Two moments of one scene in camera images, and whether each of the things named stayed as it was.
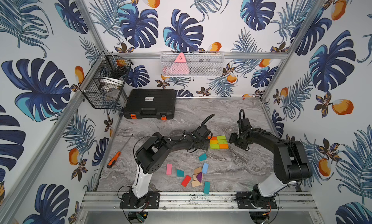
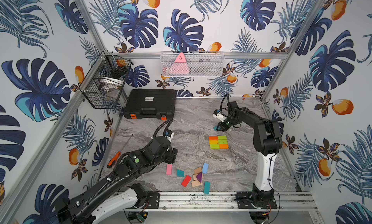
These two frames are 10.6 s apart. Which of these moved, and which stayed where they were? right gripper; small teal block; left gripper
Moved: left gripper; right gripper
Stayed: small teal block
